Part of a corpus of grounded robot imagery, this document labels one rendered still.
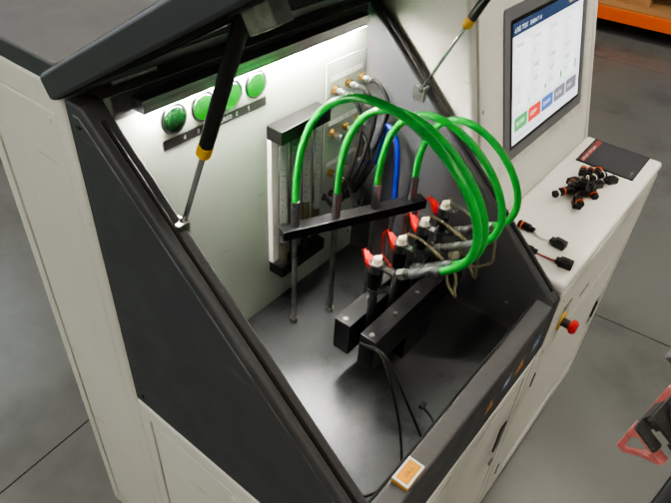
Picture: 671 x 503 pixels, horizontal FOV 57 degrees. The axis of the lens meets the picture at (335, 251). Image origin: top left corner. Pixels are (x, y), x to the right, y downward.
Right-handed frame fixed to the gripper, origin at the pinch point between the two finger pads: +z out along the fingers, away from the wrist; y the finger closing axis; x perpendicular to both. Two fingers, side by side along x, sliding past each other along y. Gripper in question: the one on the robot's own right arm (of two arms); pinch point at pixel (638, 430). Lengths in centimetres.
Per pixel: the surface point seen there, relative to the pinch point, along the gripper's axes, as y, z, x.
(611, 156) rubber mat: -82, 24, -45
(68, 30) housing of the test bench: 49, -7, -97
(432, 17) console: -16, -8, -82
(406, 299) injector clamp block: 6.7, 22.5, -40.6
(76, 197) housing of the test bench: 56, 10, -80
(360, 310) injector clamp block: 16, 24, -44
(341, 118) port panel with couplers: -2, 16, -80
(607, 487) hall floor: -65, 92, 40
